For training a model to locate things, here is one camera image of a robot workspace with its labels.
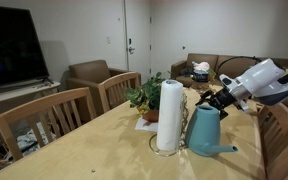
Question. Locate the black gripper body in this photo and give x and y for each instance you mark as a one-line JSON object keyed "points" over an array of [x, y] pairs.
{"points": [[222, 99]]}

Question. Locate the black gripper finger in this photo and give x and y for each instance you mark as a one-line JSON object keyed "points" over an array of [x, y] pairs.
{"points": [[205, 97], [223, 114]]}

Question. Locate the teal plastic watering can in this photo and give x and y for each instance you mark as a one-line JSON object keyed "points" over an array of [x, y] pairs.
{"points": [[203, 132]]}

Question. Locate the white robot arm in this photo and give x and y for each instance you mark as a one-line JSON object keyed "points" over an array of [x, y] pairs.
{"points": [[266, 81]]}

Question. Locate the terracotta plant pot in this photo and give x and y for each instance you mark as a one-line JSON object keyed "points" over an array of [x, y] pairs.
{"points": [[150, 115]]}

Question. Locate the green potted plant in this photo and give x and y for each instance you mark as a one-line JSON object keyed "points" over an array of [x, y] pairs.
{"points": [[147, 96]]}

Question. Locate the pile of items on sofa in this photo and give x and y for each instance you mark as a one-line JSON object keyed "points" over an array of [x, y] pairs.
{"points": [[200, 72]]}

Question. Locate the brown leather sofa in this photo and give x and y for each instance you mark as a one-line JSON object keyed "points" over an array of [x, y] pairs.
{"points": [[229, 65]]}

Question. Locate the white paper towel roll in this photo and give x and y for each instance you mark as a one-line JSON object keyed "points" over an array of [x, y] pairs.
{"points": [[170, 115]]}

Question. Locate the right wooden chair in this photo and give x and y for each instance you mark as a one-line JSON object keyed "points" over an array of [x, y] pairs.
{"points": [[273, 129]]}

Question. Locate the wooden chair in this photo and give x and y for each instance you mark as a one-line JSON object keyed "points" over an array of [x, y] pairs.
{"points": [[58, 113], [273, 129], [113, 90]]}

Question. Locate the metal paper towel holder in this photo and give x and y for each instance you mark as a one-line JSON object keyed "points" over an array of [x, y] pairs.
{"points": [[157, 151]]}

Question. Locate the white paper under pot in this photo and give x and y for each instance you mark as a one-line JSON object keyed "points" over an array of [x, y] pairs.
{"points": [[143, 124]]}

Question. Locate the far left wooden chair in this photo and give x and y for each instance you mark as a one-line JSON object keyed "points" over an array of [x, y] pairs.
{"points": [[113, 90]]}

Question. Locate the white door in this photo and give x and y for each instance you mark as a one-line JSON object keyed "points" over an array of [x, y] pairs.
{"points": [[137, 25]]}

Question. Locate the brown leather armchair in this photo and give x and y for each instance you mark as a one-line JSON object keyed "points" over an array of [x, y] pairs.
{"points": [[91, 74]]}

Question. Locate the clutter on floor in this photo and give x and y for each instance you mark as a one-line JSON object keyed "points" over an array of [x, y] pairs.
{"points": [[28, 142]]}

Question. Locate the black flat screen television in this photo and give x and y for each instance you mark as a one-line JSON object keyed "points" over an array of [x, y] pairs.
{"points": [[21, 57]]}

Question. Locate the near left wooden chair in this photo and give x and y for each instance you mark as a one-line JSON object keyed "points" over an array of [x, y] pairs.
{"points": [[58, 113]]}

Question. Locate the white tv stand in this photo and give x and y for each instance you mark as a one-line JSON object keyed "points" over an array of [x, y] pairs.
{"points": [[14, 98]]}

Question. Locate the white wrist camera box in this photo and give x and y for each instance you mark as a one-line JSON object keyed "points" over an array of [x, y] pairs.
{"points": [[234, 92]]}

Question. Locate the silver door handle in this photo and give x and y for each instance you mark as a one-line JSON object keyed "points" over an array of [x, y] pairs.
{"points": [[131, 50]]}

